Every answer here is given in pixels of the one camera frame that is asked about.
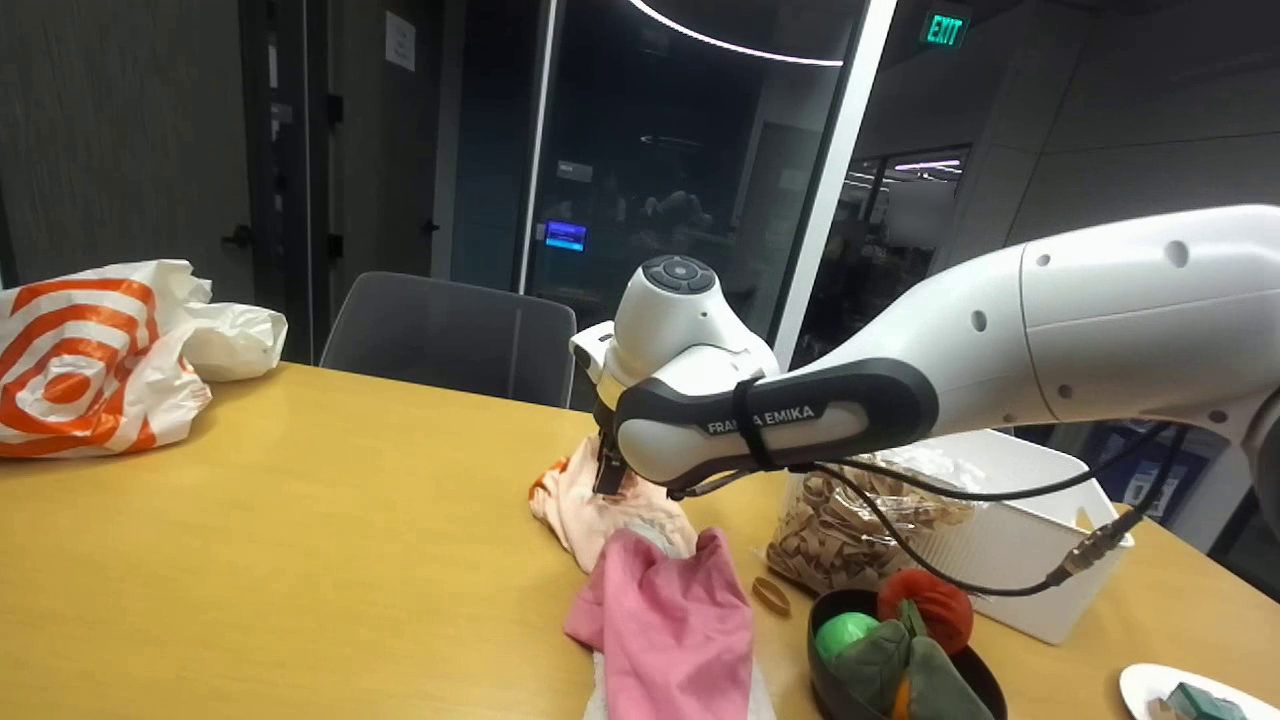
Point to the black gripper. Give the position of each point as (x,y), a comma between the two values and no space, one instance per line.
(612,453)

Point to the peach shirt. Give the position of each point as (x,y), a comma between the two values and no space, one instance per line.
(592,513)

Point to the pink shirt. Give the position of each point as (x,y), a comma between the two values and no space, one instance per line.
(665,625)

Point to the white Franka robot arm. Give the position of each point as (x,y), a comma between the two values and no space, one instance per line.
(1040,335)

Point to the grey chair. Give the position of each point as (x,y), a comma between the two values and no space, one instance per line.
(446,335)

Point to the tan rubber band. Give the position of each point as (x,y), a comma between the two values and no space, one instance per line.
(769,595)

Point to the clear bag of rubber bands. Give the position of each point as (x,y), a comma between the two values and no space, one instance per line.
(832,525)

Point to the bright green toy ball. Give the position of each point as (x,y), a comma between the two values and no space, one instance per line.
(840,637)

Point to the dark bowl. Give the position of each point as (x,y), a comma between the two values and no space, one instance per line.
(820,681)

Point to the red plush fruit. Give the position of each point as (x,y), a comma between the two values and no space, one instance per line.
(931,606)

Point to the white pillar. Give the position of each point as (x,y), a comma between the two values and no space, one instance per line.
(832,162)

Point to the orange toy fruit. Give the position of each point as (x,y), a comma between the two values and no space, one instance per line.
(900,699)

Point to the dark green plush vegetable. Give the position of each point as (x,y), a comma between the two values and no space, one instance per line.
(933,687)

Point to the white plastic bin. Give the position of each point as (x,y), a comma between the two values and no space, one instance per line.
(1015,532)

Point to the green exit sign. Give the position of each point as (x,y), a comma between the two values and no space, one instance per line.
(945,31)

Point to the white and orange plastic bag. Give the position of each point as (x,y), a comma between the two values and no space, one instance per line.
(81,360)

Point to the white paper plate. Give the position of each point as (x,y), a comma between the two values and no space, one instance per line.
(1146,687)

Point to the blue wall display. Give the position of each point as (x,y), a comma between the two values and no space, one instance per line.
(564,236)

